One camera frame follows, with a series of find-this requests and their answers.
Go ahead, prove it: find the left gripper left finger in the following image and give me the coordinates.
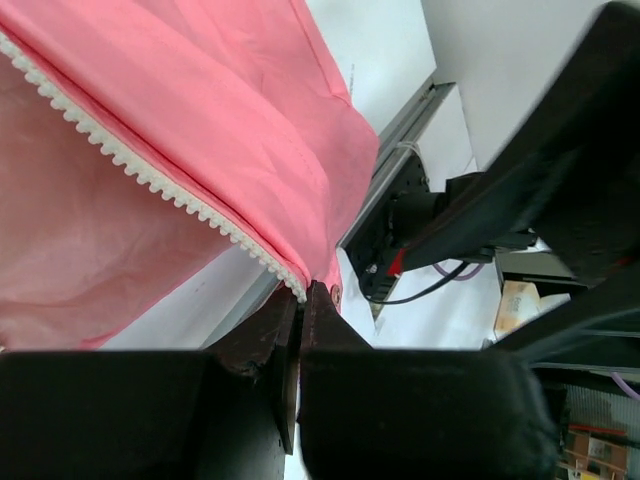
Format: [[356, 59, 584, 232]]
[[1, 291, 299, 479]]

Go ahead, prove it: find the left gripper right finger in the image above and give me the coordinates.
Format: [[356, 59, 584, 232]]
[[298, 282, 558, 479]]

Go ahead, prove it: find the pink gradient hooded jacket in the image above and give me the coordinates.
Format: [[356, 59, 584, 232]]
[[1, 1, 379, 352]]

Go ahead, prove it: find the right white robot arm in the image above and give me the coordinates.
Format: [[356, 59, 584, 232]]
[[394, 2, 639, 370]]

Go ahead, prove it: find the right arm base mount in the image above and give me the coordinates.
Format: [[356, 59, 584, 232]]
[[344, 153, 446, 305]]

